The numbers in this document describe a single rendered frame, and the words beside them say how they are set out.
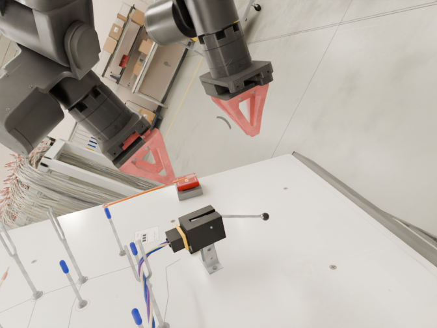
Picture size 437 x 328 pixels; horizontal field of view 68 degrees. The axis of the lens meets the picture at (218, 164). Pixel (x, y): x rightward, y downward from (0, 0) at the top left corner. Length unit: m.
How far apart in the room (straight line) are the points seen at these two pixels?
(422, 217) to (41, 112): 1.50
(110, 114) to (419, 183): 1.48
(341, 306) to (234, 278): 0.15
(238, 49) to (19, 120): 0.25
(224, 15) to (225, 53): 0.04
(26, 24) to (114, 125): 0.14
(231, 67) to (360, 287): 0.33
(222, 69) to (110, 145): 0.17
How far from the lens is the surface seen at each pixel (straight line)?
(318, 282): 0.50
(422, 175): 1.71
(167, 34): 0.47
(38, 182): 1.23
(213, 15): 0.41
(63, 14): 0.34
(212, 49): 0.42
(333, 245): 0.55
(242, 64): 0.43
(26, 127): 0.38
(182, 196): 0.73
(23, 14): 0.36
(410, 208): 1.68
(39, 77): 0.38
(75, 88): 0.40
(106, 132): 0.42
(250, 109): 0.48
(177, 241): 0.48
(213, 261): 0.53
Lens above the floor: 1.33
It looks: 22 degrees down
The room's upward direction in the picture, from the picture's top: 66 degrees counter-clockwise
